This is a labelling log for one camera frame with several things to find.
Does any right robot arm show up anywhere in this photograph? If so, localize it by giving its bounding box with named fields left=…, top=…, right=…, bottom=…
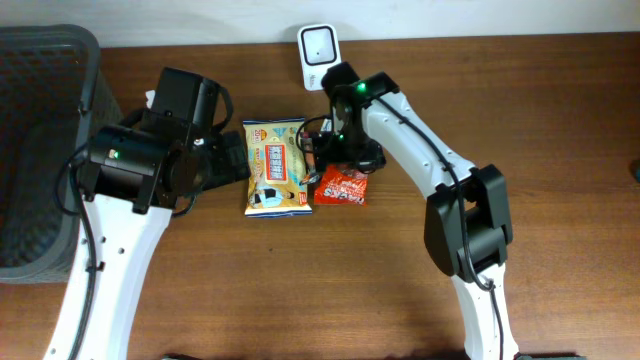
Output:
left=312, top=62, right=520, bottom=359

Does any white barcode scanner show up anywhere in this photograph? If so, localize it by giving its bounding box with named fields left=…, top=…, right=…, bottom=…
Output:
left=297, top=24, right=342, bottom=92

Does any dark grey plastic basket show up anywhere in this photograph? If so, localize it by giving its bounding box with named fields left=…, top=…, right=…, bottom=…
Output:
left=1, top=24, right=123, bottom=284

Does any black patterned snack packet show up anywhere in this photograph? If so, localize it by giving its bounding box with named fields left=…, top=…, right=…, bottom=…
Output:
left=300, top=132, right=322, bottom=185

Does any red snack bag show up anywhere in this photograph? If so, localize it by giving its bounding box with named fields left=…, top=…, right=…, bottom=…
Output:
left=314, top=164, right=368, bottom=206

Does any blue mouthwash bottle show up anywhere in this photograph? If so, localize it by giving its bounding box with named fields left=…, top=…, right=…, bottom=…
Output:
left=630, top=159, right=640, bottom=182

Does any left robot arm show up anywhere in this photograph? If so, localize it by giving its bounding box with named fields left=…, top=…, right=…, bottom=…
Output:
left=45, top=67, right=250, bottom=359

